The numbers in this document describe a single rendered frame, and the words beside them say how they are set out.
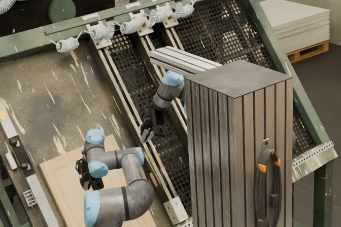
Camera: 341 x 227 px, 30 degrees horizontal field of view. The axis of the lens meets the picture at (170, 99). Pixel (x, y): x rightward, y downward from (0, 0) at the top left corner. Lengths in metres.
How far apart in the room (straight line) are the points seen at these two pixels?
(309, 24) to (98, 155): 6.08
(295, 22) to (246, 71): 6.08
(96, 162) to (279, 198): 0.75
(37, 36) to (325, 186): 2.09
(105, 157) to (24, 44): 0.93
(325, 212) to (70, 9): 2.09
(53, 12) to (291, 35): 4.82
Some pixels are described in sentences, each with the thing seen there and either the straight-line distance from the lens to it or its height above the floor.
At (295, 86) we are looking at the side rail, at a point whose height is 1.23.
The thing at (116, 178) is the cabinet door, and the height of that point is 1.17.
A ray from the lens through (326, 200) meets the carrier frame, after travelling 4.31.
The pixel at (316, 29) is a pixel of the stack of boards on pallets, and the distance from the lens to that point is 8.49.
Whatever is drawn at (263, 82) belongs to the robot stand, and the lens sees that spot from 2.00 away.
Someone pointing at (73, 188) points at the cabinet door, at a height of 1.21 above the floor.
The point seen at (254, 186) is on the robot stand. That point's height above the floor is 1.69.
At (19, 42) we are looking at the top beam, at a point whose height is 1.88.
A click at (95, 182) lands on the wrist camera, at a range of 2.68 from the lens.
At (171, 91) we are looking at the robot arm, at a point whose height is 1.82.
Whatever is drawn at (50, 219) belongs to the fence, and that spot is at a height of 1.15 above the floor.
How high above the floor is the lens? 2.75
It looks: 22 degrees down
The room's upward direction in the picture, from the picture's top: 4 degrees counter-clockwise
